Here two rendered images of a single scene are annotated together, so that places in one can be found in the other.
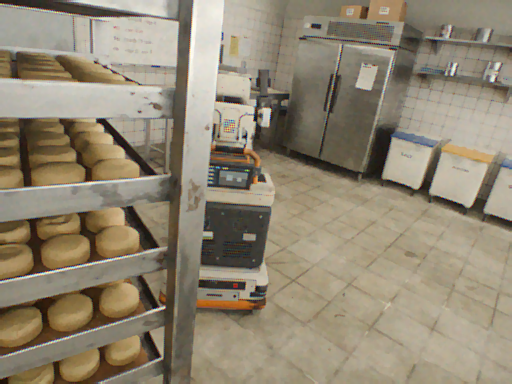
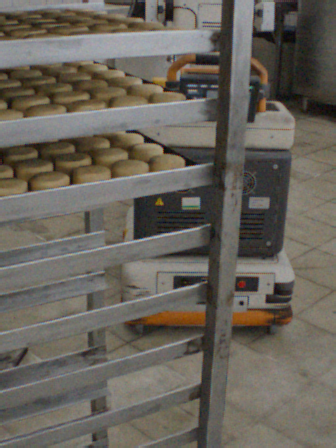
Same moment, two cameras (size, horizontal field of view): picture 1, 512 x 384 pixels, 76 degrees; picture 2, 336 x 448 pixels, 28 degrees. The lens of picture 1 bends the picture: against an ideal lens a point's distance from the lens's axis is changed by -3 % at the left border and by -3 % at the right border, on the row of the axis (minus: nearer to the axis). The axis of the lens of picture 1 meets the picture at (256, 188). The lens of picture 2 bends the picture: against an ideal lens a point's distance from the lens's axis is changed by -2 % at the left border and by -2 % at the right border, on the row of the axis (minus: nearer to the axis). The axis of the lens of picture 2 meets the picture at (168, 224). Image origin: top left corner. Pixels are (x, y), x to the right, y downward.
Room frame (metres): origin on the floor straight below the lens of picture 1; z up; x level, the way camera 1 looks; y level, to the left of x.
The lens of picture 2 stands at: (-0.54, 0.05, 1.35)
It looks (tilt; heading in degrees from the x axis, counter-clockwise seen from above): 23 degrees down; 7
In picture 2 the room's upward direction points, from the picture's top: 2 degrees clockwise
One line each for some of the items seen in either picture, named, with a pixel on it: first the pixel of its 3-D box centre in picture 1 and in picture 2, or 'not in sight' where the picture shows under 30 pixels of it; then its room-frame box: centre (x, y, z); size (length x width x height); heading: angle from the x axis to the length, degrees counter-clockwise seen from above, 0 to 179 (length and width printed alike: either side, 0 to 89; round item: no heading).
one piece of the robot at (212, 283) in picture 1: (219, 283); (215, 282); (1.57, 0.13, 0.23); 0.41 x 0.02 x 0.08; 99
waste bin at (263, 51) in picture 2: (275, 124); (276, 59); (6.05, -0.16, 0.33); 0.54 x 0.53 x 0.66; 53
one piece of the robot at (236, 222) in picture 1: (221, 208); (209, 164); (1.80, 0.18, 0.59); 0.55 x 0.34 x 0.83; 99
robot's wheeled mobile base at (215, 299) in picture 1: (215, 261); (202, 260); (1.89, 0.20, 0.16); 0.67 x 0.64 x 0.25; 9
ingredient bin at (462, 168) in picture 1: (459, 176); not in sight; (4.16, -2.56, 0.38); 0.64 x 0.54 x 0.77; 144
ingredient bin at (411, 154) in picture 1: (409, 161); not in sight; (4.56, -2.04, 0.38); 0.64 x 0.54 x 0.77; 145
